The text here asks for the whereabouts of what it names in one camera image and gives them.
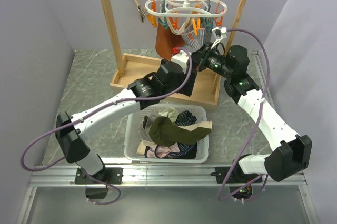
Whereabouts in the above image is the olive green underwear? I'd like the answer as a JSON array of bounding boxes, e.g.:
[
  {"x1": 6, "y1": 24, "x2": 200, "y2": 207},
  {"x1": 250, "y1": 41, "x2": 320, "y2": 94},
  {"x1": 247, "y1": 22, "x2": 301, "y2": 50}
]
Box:
[{"x1": 149, "y1": 117, "x2": 213, "y2": 147}]

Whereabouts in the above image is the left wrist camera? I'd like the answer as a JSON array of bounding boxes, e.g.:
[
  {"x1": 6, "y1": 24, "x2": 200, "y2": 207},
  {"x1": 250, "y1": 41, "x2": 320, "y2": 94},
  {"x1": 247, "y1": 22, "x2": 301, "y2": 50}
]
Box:
[{"x1": 171, "y1": 47, "x2": 193, "y2": 74}]

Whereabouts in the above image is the pale yellow underwear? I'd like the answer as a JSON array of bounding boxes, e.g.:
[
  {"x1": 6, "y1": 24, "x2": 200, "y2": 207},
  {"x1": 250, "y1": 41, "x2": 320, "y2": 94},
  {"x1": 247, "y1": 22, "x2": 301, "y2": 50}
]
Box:
[{"x1": 159, "y1": 107, "x2": 179, "y2": 123}]

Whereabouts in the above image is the beige underwear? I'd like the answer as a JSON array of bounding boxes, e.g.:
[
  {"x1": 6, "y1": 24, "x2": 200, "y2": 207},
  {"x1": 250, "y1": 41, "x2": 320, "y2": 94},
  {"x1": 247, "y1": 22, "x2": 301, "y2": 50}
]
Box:
[{"x1": 138, "y1": 114, "x2": 159, "y2": 142}]

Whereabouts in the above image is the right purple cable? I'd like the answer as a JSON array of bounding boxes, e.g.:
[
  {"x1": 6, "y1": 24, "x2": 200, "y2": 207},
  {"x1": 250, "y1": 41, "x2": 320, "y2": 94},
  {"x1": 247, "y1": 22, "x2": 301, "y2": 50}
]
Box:
[{"x1": 217, "y1": 28, "x2": 271, "y2": 202}]

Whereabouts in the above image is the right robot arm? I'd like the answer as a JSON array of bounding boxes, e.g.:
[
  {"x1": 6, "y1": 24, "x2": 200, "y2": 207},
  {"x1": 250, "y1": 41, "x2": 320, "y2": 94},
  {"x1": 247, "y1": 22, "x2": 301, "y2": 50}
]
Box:
[{"x1": 192, "y1": 45, "x2": 312, "y2": 182}]

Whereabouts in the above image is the white round clip hanger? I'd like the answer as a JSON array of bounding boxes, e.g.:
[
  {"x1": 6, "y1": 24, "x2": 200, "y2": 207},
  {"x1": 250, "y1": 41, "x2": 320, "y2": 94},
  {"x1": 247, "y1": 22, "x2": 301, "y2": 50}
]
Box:
[{"x1": 145, "y1": 0, "x2": 227, "y2": 36}]

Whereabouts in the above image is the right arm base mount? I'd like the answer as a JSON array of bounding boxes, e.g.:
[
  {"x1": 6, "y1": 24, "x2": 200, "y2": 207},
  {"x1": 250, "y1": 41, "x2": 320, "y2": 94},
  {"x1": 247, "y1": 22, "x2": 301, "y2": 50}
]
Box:
[{"x1": 210, "y1": 165, "x2": 258, "y2": 200}]

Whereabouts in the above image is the aluminium rail frame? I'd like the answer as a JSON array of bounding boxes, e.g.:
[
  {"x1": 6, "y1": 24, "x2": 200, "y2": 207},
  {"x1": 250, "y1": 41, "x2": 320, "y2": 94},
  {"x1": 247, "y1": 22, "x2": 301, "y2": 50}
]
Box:
[{"x1": 15, "y1": 50, "x2": 319, "y2": 224}]

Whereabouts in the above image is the purple cable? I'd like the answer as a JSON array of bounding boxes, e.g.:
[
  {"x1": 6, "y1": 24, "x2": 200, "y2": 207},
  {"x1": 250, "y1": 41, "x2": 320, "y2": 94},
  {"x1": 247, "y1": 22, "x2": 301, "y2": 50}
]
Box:
[
  {"x1": 217, "y1": 28, "x2": 271, "y2": 202},
  {"x1": 20, "y1": 47, "x2": 193, "y2": 205}
]

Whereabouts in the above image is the wooden clothes rack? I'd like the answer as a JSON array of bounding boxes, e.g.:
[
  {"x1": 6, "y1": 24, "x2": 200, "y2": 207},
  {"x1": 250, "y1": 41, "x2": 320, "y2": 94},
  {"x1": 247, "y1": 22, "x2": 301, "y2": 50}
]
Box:
[{"x1": 101, "y1": 0, "x2": 255, "y2": 109}]

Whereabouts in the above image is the pink underwear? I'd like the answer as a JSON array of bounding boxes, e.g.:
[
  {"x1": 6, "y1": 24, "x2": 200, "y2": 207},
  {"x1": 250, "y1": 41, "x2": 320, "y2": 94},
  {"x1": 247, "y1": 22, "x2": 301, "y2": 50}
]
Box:
[{"x1": 136, "y1": 140, "x2": 180, "y2": 159}]

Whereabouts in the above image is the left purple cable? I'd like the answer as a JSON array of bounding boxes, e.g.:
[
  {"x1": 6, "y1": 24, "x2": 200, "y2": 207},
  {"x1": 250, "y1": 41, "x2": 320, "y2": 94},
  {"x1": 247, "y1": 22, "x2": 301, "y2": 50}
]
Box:
[{"x1": 20, "y1": 47, "x2": 193, "y2": 205}]

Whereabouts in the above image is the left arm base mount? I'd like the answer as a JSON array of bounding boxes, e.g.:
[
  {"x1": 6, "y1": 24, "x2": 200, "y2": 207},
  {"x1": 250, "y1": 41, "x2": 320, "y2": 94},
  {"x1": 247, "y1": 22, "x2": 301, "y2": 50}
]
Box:
[{"x1": 74, "y1": 167, "x2": 123, "y2": 200}]

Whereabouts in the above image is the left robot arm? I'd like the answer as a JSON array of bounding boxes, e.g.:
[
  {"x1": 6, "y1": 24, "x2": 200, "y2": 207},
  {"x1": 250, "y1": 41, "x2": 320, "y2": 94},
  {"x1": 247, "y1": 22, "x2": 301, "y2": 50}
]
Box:
[{"x1": 55, "y1": 59, "x2": 197, "y2": 183}]

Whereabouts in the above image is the white plastic laundry basket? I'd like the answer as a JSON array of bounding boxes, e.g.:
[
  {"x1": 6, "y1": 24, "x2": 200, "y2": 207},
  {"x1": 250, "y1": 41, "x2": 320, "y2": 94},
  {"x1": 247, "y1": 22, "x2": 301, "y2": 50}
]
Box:
[{"x1": 124, "y1": 104, "x2": 212, "y2": 164}]

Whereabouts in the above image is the grey striped underwear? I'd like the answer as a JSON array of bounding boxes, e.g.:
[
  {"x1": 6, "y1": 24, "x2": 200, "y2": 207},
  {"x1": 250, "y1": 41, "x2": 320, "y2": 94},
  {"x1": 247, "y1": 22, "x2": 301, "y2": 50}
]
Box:
[{"x1": 181, "y1": 18, "x2": 214, "y2": 53}]

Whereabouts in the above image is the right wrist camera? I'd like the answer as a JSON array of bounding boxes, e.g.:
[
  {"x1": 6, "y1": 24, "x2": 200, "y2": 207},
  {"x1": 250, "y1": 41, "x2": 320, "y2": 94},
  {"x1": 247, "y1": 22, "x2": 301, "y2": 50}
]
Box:
[{"x1": 211, "y1": 26, "x2": 227, "y2": 49}]

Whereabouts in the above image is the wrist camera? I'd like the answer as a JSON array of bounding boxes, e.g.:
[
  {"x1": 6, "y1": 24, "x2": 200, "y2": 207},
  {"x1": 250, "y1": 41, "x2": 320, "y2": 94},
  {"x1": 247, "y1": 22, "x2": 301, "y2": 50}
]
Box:
[
  {"x1": 211, "y1": 26, "x2": 227, "y2": 49},
  {"x1": 171, "y1": 47, "x2": 193, "y2": 74}
]

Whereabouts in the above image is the orange white underwear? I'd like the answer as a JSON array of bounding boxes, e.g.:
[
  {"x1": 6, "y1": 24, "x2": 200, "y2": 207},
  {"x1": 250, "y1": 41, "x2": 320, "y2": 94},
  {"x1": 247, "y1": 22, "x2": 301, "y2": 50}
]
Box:
[{"x1": 155, "y1": 24, "x2": 185, "y2": 60}]

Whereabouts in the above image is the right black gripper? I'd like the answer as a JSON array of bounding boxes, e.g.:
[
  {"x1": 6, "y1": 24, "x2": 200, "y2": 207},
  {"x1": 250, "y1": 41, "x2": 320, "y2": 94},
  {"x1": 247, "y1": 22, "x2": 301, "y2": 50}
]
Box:
[{"x1": 188, "y1": 42, "x2": 233, "y2": 79}]

